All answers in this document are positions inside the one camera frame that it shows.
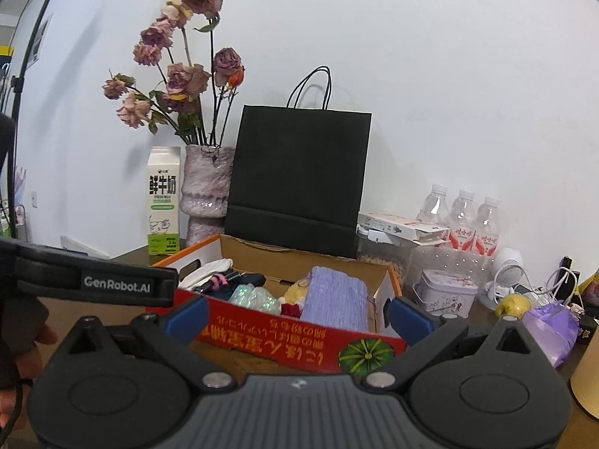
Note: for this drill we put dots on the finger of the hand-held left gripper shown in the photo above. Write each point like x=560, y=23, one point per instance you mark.
x=56, y=255

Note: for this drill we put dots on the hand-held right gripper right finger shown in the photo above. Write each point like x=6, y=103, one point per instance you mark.
x=407, y=320

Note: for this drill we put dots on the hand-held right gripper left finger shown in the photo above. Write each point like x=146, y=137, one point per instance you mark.
x=189, y=320

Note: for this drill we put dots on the white pad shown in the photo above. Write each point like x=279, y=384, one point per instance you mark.
x=206, y=271

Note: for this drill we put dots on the iridescent plastic bag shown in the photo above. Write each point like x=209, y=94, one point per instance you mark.
x=257, y=297

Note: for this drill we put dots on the navy zip pouch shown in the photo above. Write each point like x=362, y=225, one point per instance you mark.
x=250, y=280

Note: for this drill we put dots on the purple woven pouch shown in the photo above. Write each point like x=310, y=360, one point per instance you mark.
x=332, y=299

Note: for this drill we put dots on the red cardboard box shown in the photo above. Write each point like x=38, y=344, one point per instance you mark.
x=281, y=332

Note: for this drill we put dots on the red fabric flower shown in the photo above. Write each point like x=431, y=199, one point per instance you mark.
x=290, y=311

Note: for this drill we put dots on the white yellow plush toy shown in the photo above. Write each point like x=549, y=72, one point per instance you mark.
x=295, y=292

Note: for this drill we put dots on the person's left hand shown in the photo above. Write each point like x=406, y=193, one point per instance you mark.
x=23, y=327

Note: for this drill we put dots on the white printed carton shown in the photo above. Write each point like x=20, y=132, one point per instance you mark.
x=86, y=247

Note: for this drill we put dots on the white tin box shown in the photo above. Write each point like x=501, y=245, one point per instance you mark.
x=444, y=299

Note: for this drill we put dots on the clear storage jar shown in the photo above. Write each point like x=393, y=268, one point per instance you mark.
x=379, y=257

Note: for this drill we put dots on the white green milk carton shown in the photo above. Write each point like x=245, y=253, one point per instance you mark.
x=164, y=201

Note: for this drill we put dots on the white flat box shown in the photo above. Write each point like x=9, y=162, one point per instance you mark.
x=388, y=224

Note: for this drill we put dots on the green pear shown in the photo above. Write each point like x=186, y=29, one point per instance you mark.
x=514, y=306

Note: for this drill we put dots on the small white fan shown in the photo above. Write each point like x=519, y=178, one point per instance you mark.
x=507, y=276

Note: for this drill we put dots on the purple textured vase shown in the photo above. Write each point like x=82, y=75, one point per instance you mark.
x=206, y=196

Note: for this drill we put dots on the purple plastic bag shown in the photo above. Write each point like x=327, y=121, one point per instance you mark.
x=550, y=332

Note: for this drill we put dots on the black charger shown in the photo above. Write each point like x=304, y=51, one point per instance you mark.
x=568, y=269

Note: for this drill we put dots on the black paper bag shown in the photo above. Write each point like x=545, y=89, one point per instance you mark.
x=295, y=173

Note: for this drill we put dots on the colourful snack packet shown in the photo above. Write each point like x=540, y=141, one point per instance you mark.
x=590, y=290

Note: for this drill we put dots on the dried rose bouquet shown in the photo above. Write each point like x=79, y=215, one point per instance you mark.
x=187, y=79

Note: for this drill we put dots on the black light stand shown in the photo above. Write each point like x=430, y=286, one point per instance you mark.
x=35, y=32

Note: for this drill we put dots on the paper sheet on wall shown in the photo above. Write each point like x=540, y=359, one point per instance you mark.
x=40, y=39

